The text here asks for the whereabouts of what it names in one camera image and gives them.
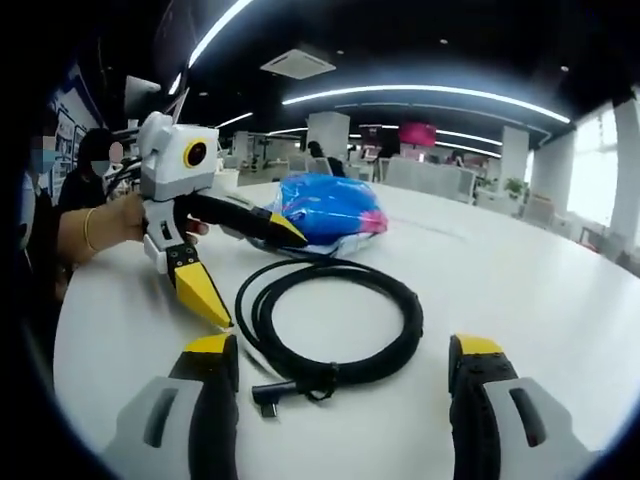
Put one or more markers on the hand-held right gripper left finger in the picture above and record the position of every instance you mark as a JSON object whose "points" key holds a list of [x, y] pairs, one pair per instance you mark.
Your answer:
{"points": [[215, 415]]}

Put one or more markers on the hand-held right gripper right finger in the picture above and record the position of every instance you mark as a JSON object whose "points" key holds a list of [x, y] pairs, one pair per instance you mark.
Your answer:
{"points": [[480, 425]]}

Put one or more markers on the person's left hand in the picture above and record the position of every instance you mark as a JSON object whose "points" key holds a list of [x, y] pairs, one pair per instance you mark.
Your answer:
{"points": [[122, 222]]}

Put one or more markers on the white table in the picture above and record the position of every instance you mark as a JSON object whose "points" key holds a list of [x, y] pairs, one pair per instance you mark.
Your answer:
{"points": [[500, 280]]}

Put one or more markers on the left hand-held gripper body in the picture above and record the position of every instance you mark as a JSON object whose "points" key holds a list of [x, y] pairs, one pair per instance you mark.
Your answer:
{"points": [[170, 160]]}

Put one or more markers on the long curved ceiling light strip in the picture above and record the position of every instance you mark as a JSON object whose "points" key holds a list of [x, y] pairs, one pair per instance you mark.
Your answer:
{"points": [[425, 92]]}

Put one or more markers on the red hanging sign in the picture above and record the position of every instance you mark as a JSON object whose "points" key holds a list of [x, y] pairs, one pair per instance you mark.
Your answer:
{"points": [[418, 133]]}

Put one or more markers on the blue wall poster board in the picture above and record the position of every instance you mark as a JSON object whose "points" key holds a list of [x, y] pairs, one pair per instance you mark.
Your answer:
{"points": [[75, 125]]}

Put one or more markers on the ceiling air vent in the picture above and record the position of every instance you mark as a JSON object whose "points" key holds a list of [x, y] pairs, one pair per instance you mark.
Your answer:
{"points": [[297, 64]]}

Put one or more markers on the narrow window with blinds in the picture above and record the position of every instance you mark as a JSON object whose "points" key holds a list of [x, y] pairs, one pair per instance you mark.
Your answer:
{"points": [[592, 170]]}

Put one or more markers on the straight ceiling light strip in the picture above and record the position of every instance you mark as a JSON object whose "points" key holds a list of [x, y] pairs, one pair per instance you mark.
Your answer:
{"points": [[220, 35]]}

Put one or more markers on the white desk partition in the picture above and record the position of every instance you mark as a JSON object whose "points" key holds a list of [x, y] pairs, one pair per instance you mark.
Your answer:
{"points": [[430, 180]]}

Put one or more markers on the potted green plant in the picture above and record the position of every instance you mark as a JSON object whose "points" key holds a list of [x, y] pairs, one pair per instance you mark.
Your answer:
{"points": [[515, 189]]}

